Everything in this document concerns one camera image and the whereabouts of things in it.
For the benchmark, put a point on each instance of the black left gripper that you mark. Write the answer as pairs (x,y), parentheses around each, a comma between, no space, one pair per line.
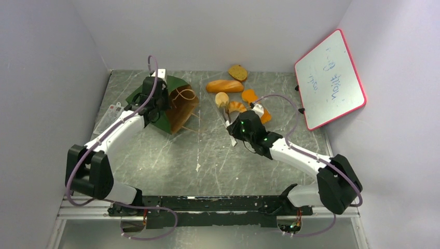
(165,92)

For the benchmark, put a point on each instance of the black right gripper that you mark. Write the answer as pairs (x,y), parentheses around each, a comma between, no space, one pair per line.
(235,127)

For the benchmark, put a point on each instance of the striped fake croissant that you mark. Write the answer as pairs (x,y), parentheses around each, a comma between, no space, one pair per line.
(235,106)

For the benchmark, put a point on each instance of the metal tongs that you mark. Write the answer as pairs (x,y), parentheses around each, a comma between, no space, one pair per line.
(226,117)

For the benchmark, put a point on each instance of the green paper bag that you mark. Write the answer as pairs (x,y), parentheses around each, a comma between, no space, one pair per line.
(182,103)

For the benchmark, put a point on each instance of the round pale fake bun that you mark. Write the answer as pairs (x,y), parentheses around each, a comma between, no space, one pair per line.
(221,100)

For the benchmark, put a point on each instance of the brown fake bread loaf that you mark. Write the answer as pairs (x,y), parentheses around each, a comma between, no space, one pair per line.
(227,86)

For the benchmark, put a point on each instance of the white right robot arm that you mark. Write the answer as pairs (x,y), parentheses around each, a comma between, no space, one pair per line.
(336,184)

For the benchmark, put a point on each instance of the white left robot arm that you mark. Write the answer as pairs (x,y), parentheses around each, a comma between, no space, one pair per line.
(89,167)

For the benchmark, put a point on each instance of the clear packaged tool card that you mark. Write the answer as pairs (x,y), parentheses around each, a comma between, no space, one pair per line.
(111,115)

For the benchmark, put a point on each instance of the red framed whiteboard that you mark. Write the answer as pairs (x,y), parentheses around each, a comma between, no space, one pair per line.
(328,82)

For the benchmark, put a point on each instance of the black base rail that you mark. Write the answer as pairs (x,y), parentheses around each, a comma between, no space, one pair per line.
(186,211)

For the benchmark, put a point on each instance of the aluminium frame rail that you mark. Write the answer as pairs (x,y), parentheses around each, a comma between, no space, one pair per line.
(97,209)

